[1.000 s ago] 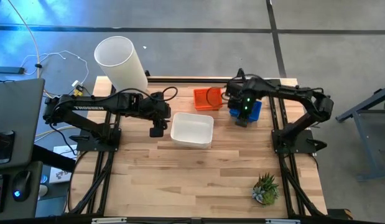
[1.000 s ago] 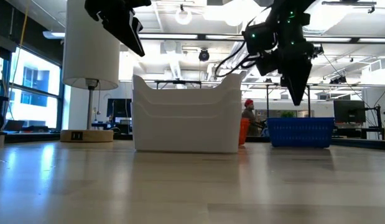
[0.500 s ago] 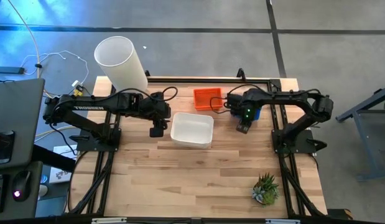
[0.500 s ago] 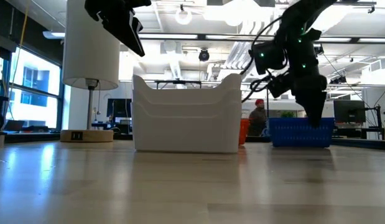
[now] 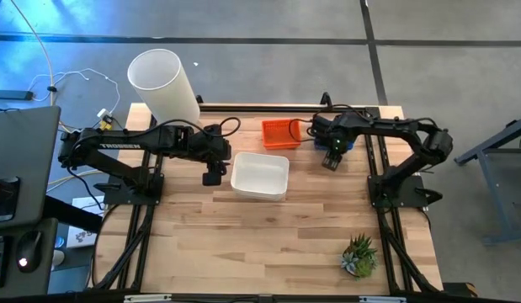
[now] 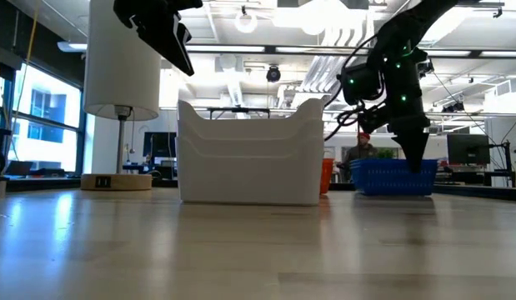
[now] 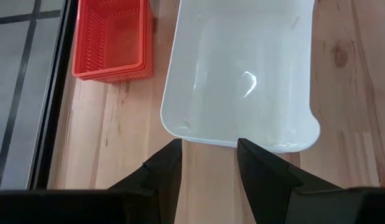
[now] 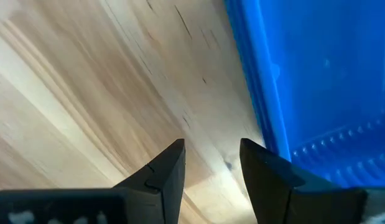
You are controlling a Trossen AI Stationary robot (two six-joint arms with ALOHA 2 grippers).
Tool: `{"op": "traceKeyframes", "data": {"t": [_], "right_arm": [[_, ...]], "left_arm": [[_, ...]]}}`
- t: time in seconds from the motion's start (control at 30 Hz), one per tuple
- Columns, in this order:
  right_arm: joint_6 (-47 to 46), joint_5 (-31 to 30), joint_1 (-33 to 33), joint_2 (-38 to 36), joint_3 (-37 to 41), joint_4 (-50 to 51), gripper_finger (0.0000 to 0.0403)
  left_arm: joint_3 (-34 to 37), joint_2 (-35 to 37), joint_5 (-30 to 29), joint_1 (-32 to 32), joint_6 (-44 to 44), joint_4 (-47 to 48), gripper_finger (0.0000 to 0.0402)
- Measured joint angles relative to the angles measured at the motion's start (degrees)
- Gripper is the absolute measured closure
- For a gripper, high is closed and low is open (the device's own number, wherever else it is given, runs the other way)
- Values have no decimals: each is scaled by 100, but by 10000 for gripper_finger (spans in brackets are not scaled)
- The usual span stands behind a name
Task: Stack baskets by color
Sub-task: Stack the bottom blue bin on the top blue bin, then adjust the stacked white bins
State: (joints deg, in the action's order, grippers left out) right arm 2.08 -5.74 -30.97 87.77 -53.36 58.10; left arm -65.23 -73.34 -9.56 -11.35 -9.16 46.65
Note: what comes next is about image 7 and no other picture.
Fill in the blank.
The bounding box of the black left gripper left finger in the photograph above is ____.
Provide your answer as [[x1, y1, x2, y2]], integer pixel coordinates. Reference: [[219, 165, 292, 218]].
[[108, 139, 183, 224]]

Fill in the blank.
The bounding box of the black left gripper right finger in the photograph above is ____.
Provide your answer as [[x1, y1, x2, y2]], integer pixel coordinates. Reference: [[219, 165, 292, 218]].
[[237, 138, 305, 224]]

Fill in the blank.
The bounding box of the white plastic storage bin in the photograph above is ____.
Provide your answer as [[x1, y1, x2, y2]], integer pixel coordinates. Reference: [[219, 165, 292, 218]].
[[160, 0, 321, 154]]

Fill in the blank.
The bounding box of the black aluminium table frame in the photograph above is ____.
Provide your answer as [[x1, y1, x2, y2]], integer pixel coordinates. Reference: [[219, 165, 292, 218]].
[[27, 0, 80, 191]]

